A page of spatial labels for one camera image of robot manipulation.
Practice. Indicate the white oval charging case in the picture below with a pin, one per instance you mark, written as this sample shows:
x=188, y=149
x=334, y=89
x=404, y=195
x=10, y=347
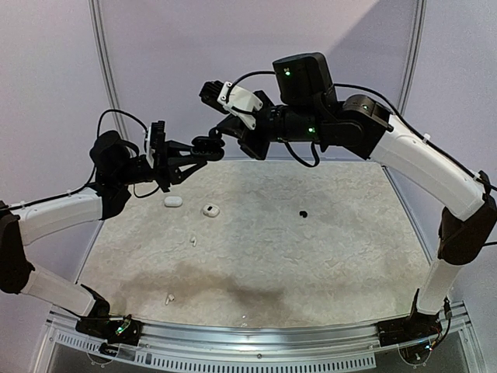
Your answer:
x=173, y=201

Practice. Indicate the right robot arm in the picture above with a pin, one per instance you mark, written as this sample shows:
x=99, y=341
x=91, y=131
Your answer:
x=367, y=125

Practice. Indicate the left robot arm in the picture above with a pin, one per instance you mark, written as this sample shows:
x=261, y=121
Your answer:
x=118, y=165

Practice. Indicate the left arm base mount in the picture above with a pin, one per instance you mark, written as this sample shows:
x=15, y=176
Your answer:
x=122, y=329

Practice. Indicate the white open charging case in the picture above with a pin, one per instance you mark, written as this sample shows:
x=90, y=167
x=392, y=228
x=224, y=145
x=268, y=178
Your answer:
x=211, y=210

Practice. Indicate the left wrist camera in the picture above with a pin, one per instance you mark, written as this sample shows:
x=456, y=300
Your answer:
x=154, y=141

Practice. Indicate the left aluminium corner post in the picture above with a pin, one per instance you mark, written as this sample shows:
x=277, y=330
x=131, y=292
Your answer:
x=103, y=55

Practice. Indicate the aluminium corner post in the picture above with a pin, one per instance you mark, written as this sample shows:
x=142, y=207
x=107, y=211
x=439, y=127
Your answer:
x=402, y=24
x=103, y=55

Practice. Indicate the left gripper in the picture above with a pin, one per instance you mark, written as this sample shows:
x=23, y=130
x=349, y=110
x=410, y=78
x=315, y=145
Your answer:
x=164, y=171

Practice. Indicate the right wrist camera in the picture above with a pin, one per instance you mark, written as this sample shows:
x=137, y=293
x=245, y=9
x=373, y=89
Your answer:
x=227, y=98

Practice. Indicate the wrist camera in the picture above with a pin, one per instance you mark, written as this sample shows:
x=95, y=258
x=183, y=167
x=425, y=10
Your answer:
x=227, y=98
x=154, y=141

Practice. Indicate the right aluminium corner post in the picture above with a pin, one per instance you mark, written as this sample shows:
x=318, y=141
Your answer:
x=402, y=24

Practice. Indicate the white stem earbud lower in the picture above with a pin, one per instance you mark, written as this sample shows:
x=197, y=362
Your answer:
x=169, y=298

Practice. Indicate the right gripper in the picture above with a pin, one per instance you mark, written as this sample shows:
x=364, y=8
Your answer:
x=252, y=139

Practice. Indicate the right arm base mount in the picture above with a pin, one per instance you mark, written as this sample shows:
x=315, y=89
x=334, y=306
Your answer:
x=404, y=332

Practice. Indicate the black charging case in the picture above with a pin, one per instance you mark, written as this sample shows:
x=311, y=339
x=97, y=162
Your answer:
x=211, y=149

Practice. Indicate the aluminium front rail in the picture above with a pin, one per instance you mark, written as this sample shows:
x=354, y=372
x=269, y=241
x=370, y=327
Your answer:
x=181, y=348

